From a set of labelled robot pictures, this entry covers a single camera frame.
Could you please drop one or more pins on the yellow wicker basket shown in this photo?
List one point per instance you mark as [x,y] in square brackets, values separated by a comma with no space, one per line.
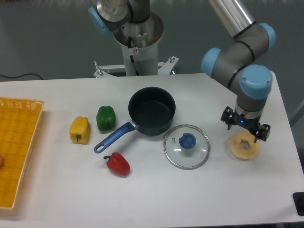
[19,119]

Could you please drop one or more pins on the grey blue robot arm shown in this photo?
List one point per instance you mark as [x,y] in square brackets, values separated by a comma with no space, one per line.
[233,68]

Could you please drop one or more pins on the glass lid blue knob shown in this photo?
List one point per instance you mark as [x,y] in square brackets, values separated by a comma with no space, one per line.
[186,147]

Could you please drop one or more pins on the white table frame bracket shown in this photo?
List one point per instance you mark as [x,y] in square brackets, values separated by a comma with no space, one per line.
[164,68]

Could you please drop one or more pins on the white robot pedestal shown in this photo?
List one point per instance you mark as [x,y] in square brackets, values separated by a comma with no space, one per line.
[139,43]

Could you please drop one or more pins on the green bell pepper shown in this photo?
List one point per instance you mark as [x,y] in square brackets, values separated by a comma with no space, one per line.
[105,118]

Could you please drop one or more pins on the dark saucepan blue handle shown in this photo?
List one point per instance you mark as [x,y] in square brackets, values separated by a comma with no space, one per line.
[151,110]

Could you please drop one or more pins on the glazed beige donut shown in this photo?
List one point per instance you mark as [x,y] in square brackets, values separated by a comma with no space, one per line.
[243,147]

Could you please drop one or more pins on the yellow bell pepper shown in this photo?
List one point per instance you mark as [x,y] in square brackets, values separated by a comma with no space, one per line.
[79,131]

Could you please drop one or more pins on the red bell pepper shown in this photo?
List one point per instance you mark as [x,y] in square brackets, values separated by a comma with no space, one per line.
[117,164]

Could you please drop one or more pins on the black device at table edge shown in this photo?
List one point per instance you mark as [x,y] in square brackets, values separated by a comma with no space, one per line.
[298,198]

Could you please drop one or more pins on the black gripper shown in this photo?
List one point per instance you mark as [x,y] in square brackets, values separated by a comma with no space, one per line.
[251,123]

